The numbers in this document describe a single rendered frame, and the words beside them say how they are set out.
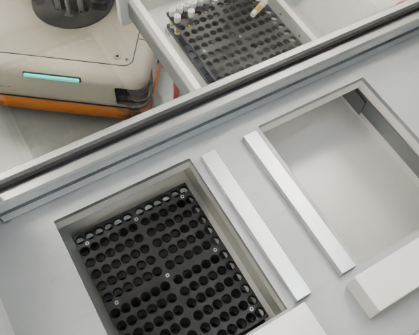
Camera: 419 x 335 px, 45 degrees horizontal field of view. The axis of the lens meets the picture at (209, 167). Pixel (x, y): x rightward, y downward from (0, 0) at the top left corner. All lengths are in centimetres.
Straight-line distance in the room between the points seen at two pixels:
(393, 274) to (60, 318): 40
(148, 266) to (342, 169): 37
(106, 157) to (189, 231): 15
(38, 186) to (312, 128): 48
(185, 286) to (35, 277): 19
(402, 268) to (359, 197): 23
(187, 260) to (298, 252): 15
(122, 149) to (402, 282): 38
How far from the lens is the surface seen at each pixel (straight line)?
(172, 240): 71
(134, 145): 68
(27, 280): 67
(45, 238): 68
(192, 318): 68
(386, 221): 87
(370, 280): 65
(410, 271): 67
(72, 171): 67
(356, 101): 94
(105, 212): 80
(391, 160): 93
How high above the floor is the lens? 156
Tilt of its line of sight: 60 degrees down
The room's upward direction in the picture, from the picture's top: 7 degrees clockwise
